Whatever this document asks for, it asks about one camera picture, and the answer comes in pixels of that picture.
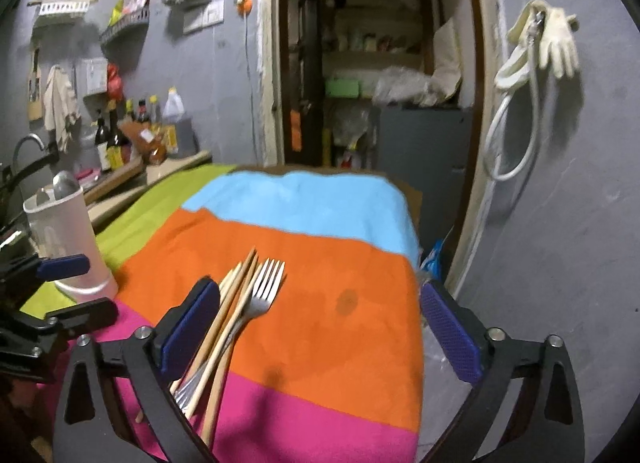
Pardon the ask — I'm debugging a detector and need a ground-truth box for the multicolour striped cloth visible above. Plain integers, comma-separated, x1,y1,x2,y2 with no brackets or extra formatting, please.
20,163,426,463

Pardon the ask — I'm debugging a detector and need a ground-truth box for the white plastic utensil holder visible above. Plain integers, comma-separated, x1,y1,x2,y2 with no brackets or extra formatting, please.
22,185,119,301

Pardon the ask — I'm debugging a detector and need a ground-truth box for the crumpled clear plastic bag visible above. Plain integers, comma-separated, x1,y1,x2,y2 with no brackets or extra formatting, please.
372,67,442,106

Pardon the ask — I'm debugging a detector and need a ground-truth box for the red and white bag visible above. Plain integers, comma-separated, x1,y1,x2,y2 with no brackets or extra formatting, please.
339,140,367,168

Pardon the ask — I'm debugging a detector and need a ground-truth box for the chrome kitchen faucet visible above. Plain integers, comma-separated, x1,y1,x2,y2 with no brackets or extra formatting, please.
12,134,47,170

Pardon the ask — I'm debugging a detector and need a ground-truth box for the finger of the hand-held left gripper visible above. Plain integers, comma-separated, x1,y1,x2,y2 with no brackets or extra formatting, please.
0,297,120,384
0,253,92,296

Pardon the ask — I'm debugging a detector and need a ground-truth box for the pale wooden chopstick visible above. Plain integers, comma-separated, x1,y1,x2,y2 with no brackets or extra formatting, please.
200,323,241,449
218,263,244,300

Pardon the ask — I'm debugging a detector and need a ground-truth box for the white pillow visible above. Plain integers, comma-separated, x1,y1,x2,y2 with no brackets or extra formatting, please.
432,18,462,104

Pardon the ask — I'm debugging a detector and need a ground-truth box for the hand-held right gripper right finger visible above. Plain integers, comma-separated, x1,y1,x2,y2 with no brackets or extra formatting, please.
419,280,586,463

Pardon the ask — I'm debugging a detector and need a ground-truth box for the blue plastic bag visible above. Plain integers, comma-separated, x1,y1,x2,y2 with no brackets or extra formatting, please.
421,240,447,280

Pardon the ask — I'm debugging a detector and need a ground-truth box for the wooden door frame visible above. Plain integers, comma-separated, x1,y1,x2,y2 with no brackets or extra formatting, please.
257,0,501,294

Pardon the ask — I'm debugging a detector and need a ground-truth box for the silver metal fork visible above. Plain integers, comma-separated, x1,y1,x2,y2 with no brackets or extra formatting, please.
172,363,207,409
182,259,287,416

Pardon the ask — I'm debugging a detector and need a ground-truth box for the red plastic bag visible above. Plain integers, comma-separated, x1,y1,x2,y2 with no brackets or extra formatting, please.
106,63,124,102

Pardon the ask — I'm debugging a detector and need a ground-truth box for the white wall-mounted box holder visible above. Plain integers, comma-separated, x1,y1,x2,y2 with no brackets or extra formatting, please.
82,58,109,94

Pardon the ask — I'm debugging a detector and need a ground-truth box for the white flexible hose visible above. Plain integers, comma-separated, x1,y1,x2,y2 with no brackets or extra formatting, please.
481,10,546,182

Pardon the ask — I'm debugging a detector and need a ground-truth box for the silver metal spoon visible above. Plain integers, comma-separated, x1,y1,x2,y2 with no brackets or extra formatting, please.
52,170,82,200

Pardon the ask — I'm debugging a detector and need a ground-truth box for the wooden knife rack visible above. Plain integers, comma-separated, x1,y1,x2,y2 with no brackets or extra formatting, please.
27,45,44,122

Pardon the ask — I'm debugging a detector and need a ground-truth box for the white wall rack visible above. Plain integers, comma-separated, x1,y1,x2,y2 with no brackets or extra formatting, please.
28,0,100,28

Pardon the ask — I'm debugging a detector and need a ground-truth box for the dark soy sauce bottle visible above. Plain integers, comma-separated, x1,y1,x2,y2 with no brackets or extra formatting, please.
94,113,112,172

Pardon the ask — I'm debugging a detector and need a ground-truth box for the green box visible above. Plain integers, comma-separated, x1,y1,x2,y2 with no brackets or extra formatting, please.
325,78,361,99

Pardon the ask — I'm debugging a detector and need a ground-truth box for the white wall socket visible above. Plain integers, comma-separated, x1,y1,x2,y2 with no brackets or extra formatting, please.
182,0,226,34

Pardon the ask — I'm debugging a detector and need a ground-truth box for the grey cabinet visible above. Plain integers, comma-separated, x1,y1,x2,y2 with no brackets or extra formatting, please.
377,104,474,250

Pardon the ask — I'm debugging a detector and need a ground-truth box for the beige hanging dish towel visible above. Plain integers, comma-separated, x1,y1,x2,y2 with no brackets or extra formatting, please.
42,65,82,152

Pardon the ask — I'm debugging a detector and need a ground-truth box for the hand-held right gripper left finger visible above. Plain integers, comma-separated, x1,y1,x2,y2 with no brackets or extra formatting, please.
52,277,222,463

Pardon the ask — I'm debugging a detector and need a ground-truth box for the dark sauce bottle yellow label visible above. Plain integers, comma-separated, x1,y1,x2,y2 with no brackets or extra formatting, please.
107,103,132,172

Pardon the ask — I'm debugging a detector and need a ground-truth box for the wooden storage shelf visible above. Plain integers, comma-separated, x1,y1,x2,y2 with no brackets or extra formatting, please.
320,0,433,74

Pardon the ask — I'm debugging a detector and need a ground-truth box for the clear cooking oil bottle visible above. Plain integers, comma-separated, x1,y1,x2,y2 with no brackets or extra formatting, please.
161,87,185,154

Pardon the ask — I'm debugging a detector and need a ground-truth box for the brown wooden chopstick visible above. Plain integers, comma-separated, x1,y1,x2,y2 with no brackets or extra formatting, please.
169,247,257,396
184,253,261,419

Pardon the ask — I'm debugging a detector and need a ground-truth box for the cream rubber glove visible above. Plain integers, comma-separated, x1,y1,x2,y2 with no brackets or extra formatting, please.
539,7,582,80

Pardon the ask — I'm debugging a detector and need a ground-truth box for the grey corner wall shelf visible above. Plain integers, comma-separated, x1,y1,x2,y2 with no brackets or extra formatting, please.
99,10,151,47

